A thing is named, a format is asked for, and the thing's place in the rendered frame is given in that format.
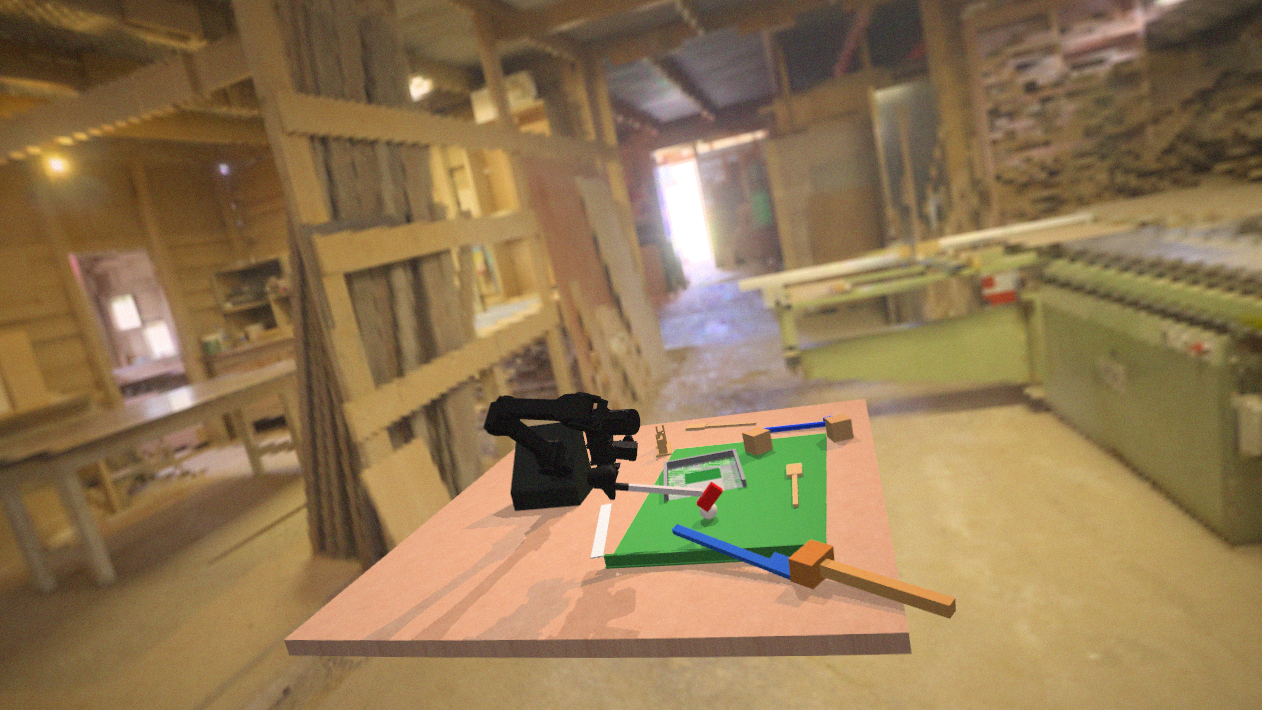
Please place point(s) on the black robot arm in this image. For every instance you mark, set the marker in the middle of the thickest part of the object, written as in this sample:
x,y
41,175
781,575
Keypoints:
x,y
572,410

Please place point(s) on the tan cube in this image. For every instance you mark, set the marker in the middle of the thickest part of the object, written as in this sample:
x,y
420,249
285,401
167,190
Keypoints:
x,y
757,441
839,428

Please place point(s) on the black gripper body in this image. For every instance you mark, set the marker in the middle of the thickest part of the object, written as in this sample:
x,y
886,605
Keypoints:
x,y
605,472

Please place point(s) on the green flat mat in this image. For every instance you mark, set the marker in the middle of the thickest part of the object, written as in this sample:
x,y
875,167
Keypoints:
x,y
760,514

